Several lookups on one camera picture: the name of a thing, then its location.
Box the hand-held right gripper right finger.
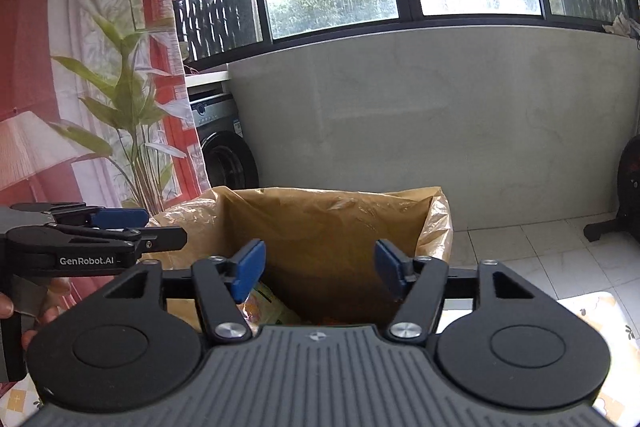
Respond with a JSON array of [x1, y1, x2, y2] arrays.
[[375, 239, 552, 342]]

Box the red leaf-print curtain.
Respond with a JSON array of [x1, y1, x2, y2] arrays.
[[0, 0, 214, 305]]

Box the pale printed snack packet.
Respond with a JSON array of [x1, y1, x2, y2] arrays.
[[239, 282, 302, 329]]

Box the person's left hand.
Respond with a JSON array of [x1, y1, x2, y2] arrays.
[[0, 278, 77, 352]]

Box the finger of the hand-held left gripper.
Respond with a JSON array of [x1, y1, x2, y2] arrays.
[[54, 223, 189, 253], [10, 202, 151, 230]]

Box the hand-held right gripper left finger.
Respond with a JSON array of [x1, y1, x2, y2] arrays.
[[101, 238, 267, 341]]

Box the grey washing machine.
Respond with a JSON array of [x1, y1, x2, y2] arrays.
[[189, 91, 260, 190]]

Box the flower-print checked tablecloth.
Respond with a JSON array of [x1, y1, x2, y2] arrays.
[[0, 291, 640, 427]]

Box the white worktop slab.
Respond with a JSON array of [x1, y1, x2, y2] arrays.
[[185, 65, 232, 96]]

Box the brown cardboard box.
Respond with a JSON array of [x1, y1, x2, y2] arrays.
[[165, 187, 451, 333]]

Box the crumpled white cloth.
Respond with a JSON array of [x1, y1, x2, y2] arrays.
[[602, 13, 640, 39]]

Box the black exercise bike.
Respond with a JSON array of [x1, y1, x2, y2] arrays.
[[583, 141, 640, 243]]

